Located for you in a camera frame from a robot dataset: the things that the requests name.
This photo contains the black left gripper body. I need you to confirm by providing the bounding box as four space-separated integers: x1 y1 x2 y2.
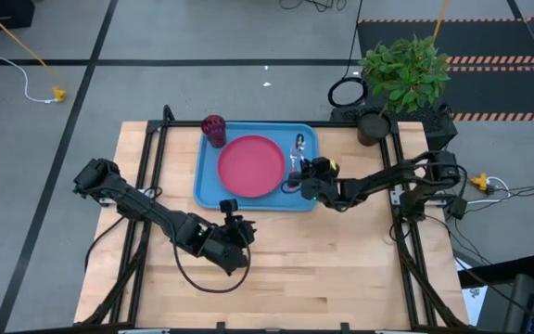
219 199 253 250

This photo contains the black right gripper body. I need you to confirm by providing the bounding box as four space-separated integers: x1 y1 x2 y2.
299 156 341 188

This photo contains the yellow-handled metal fork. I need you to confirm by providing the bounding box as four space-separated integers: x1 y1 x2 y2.
297 155 341 172

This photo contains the yellow-handled metal spoon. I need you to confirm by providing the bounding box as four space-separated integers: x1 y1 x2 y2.
289 133 307 176

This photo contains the red round plate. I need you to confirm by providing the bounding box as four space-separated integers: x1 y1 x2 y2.
216 134 288 199

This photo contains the red faceted plastic cup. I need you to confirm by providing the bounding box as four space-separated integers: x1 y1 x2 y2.
200 114 228 149

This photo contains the blue plastic tray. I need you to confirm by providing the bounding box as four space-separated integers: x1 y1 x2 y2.
193 121 321 213

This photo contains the black plant pot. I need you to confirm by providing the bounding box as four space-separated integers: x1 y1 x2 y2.
356 110 393 148

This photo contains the green leafy plant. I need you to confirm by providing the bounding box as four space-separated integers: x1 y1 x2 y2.
358 34 452 115

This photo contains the black power adapter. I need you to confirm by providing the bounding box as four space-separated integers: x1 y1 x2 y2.
447 196 469 221

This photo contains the black hazard-striped floor mat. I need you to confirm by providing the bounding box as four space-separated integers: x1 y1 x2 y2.
356 16 534 123

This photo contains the white printed paper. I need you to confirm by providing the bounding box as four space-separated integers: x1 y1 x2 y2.
453 257 490 327

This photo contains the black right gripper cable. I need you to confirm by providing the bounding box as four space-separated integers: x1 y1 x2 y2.
280 177 302 195

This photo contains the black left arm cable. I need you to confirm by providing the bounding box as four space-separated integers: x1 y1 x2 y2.
171 231 252 295

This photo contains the black coiled cable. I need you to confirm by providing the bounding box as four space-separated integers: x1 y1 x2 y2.
326 75 369 109

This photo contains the black aluminium table frame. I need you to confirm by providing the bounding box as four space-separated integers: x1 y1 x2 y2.
81 104 468 333

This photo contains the black hanging cable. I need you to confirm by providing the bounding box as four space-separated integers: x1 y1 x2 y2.
344 0 365 80

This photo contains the yellow cable connector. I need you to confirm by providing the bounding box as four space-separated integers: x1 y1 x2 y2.
469 172 490 193

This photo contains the white power cable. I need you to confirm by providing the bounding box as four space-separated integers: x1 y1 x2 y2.
466 175 513 206

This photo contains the black cable bundle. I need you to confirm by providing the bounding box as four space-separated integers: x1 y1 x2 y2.
279 0 349 13

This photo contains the yellow cable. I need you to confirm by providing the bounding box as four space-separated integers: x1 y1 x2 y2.
432 0 451 40
0 0 64 94

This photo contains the white floor cable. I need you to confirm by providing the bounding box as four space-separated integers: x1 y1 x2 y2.
0 0 59 104

